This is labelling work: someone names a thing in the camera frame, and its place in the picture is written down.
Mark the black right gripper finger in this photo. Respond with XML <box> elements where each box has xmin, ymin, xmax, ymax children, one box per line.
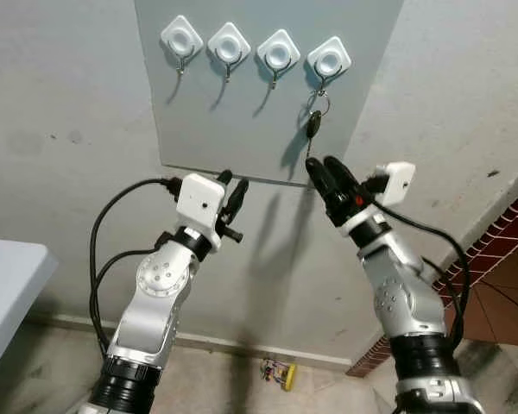
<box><xmin>324</xmin><ymin>155</ymin><xmax>363</xmax><ymax>197</ymax></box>
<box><xmin>306</xmin><ymin>158</ymin><xmax>337</xmax><ymax>209</ymax></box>

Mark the red brick tile skirting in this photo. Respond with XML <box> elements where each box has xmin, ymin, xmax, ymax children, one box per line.
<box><xmin>345</xmin><ymin>181</ymin><xmax>518</xmax><ymax>379</ymax></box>

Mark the small toy with yellow wheel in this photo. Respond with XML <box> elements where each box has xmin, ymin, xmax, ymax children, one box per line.
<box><xmin>260</xmin><ymin>360</ymin><xmax>298</xmax><ymax>392</ymax></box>

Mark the white table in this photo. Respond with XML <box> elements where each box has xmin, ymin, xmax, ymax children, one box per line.
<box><xmin>0</xmin><ymin>239</ymin><xmax>59</xmax><ymax>385</ymax></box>

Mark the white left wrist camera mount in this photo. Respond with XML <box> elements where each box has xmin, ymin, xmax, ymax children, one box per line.
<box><xmin>176</xmin><ymin>173</ymin><xmax>226</xmax><ymax>235</ymax></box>

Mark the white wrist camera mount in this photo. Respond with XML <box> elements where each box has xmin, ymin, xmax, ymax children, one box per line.
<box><xmin>376</xmin><ymin>162</ymin><xmax>416</xmax><ymax>207</ymax></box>
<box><xmin>176</xmin><ymin>173</ymin><xmax>226</xmax><ymax>235</ymax></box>

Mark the grey wall panel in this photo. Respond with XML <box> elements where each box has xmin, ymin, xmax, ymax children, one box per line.
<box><xmin>135</xmin><ymin>0</ymin><xmax>405</xmax><ymax>187</ymax></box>

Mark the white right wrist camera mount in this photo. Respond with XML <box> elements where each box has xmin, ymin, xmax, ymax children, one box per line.
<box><xmin>376</xmin><ymin>162</ymin><xmax>416</xmax><ymax>207</ymax></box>

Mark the white adhesive wall hook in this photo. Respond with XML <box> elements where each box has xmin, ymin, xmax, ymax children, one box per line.
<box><xmin>256</xmin><ymin>28</ymin><xmax>302</xmax><ymax>91</ymax></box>
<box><xmin>306</xmin><ymin>35</ymin><xmax>353</xmax><ymax>96</ymax></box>
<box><xmin>160</xmin><ymin>15</ymin><xmax>205</xmax><ymax>77</ymax></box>
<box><xmin>207</xmin><ymin>22</ymin><xmax>253</xmax><ymax>85</ymax></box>

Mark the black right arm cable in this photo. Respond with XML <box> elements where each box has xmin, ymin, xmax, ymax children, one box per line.
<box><xmin>371</xmin><ymin>197</ymin><xmax>472</xmax><ymax>350</ymax></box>

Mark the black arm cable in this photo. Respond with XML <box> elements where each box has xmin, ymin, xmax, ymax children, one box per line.
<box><xmin>371</xmin><ymin>197</ymin><xmax>472</xmax><ymax>350</ymax></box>
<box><xmin>88</xmin><ymin>177</ymin><xmax>184</xmax><ymax>359</ymax></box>

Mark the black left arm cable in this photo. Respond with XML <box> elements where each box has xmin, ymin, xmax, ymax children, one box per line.
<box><xmin>88</xmin><ymin>177</ymin><xmax>184</xmax><ymax>359</ymax></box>

